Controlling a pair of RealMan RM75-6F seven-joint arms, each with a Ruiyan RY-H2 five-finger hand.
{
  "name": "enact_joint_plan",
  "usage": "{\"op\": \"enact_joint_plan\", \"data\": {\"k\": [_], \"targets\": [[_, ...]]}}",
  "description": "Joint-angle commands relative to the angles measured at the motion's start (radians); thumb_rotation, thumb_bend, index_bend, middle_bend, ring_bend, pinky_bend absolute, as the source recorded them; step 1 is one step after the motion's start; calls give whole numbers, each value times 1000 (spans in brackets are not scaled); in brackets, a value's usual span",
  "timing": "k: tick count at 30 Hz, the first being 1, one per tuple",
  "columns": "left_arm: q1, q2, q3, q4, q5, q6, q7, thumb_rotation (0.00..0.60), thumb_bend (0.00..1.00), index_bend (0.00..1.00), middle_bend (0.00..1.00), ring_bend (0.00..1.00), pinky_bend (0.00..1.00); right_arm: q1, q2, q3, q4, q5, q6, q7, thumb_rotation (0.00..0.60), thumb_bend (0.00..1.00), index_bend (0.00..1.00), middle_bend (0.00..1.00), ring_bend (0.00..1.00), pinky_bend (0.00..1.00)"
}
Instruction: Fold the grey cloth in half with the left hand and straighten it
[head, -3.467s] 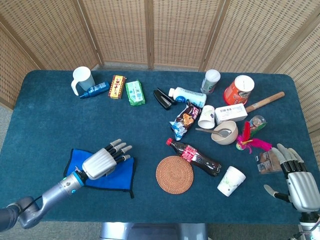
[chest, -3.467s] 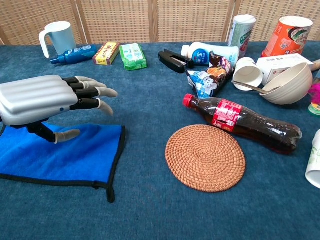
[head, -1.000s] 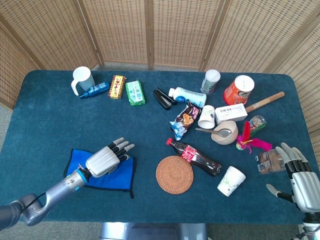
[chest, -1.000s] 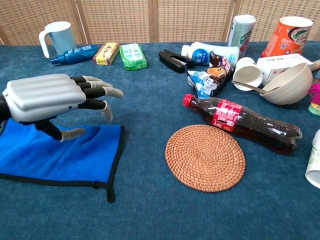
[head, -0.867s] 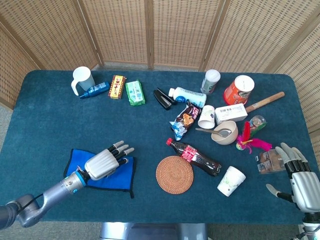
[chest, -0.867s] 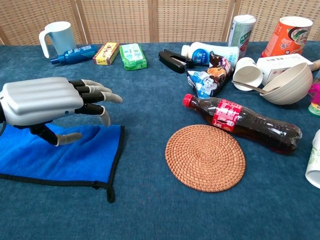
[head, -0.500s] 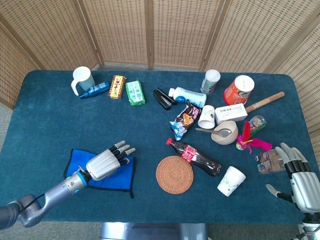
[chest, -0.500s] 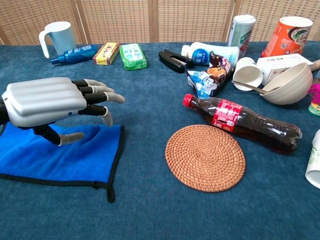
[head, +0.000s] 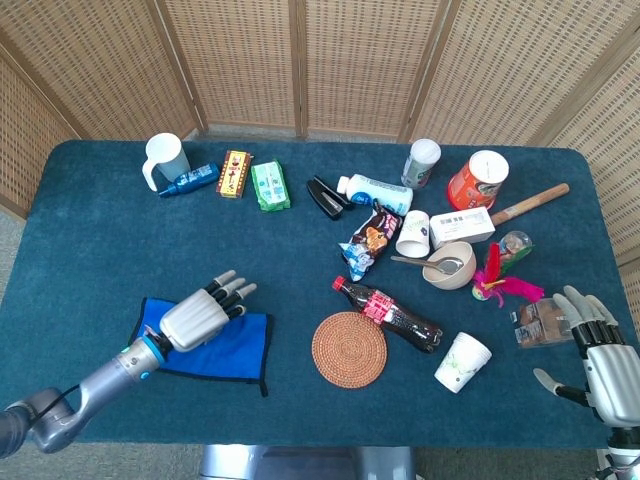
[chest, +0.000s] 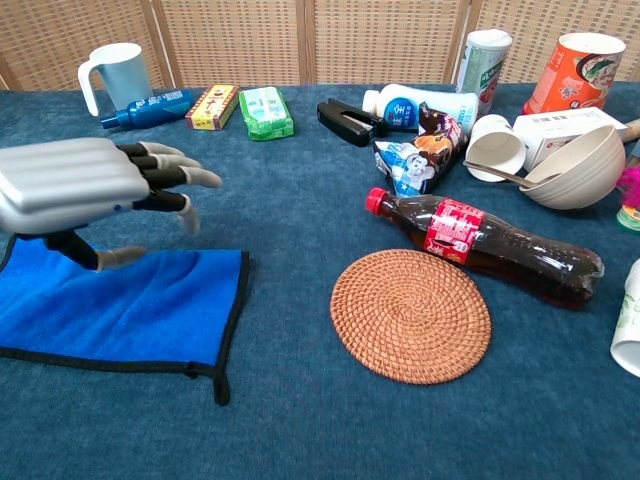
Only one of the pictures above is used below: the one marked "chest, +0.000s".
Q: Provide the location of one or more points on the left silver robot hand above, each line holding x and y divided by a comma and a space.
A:
70, 180

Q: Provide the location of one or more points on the grey and blue cloth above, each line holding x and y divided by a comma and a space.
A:
125, 310

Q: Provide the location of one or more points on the dark blue spray bottle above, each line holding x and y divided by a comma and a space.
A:
150, 107

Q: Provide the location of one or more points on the red and yellow carton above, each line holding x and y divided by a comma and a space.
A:
212, 107

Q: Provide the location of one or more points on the green wet wipes pack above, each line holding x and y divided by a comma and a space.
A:
265, 112

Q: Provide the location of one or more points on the woven bamboo folding screen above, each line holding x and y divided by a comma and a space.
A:
250, 40

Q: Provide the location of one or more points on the black stapler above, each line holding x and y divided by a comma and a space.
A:
345, 129

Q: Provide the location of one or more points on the white bottle with blue label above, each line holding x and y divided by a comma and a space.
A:
395, 102

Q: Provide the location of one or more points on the dark blue tablecloth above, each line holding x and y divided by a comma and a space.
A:
300, 425

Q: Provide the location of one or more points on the brown and blue snack bag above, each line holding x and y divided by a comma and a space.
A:
425, 155

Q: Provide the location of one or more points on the round woven rattan coaster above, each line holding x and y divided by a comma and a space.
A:
410, 317

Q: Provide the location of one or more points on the plain white paper cup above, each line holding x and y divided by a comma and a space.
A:
492, 147

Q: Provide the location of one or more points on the beige spoon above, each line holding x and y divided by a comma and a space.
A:
495, 171

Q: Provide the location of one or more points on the tall white lidded drink cup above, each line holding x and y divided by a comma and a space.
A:
482, 70

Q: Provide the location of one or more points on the cola bottle with red label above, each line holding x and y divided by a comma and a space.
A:
500, 245

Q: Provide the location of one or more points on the white cardboard box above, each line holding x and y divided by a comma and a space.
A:
545, 130

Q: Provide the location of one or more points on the orange instant noodle cup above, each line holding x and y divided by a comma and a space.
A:
565, 80

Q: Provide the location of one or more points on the beige bowl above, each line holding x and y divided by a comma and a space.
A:
585, 180

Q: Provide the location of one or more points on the pink feather shuttlecock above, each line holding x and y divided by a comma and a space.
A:
631, 187

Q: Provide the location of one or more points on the wooden rolling pin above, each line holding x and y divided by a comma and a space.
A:
632, 131

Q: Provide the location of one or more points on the paper cup with green print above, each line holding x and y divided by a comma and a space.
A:
630, 325

